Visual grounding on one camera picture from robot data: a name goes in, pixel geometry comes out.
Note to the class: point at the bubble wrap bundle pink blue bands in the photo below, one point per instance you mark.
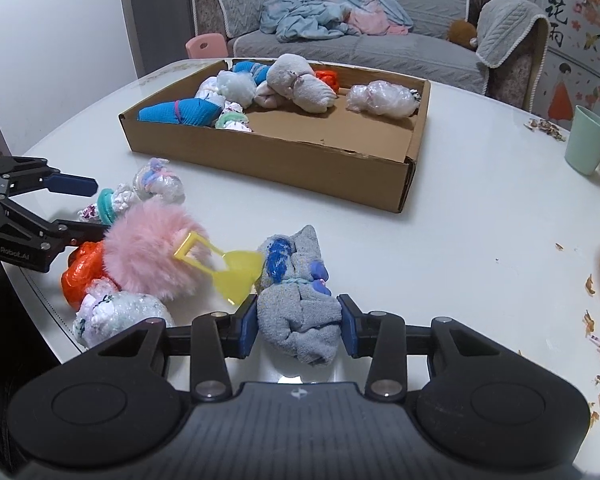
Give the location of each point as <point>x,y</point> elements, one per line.
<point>162,187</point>

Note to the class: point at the grey covered sofa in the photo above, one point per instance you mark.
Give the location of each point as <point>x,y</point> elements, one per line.
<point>380,50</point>

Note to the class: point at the grey door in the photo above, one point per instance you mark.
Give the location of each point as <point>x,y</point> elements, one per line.
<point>160,10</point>

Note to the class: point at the orange plastic bag bundle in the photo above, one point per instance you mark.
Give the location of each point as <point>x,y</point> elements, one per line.
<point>326,79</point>
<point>82,270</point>

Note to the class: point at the bubble wrap floral cloth bundle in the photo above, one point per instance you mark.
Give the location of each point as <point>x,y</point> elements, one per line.
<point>130,310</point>

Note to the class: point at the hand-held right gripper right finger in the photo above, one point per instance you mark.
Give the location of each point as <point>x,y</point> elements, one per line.
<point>347,327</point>

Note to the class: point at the pile of seed shells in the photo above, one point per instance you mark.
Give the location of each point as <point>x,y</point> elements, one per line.
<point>547,130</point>

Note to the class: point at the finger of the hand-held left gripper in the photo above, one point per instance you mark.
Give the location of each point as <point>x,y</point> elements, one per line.
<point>72,185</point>
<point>75,230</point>

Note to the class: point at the yellow plastic toy scoop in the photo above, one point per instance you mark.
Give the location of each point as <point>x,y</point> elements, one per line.
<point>237,270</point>

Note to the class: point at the pink plastic chair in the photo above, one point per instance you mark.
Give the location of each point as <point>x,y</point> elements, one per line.
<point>205,46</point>

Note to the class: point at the grey and blue sock bundle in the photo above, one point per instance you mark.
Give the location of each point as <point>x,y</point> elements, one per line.
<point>295,320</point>

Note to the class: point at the blue sock roll pink band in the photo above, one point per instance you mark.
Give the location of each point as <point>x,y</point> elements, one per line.
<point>180,112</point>

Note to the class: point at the blue and pink blanket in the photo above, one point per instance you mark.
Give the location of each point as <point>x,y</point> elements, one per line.
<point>305,15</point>

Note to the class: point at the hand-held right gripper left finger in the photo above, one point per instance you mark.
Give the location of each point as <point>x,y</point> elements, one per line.
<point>249,327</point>

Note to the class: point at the pink fluffy ball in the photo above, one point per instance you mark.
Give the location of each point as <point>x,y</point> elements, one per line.
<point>145,255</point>

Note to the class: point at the pale green cup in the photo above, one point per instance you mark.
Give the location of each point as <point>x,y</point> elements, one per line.
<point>587,140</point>

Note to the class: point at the pink cloth roll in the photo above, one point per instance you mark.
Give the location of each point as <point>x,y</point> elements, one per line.
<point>266,97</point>

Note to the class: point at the brown plush toy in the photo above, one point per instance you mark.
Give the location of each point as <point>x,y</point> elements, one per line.
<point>461,32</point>

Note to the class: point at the clear bubble wrap bundle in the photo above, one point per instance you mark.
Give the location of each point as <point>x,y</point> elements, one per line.
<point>380,97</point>

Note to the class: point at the cardboard box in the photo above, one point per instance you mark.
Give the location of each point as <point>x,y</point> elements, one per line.
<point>305,135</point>

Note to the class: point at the floral cloth bundle green band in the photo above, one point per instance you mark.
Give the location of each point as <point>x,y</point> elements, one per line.
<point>232,120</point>

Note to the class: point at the beige sock bundle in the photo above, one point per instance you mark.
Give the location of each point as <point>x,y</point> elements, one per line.
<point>300,82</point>

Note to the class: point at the white bundle with teal scrunchie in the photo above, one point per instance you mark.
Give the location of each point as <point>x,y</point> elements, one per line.
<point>115,200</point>

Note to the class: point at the bubble wrap roll teal band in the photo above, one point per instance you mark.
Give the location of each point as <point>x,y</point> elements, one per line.
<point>236,87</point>

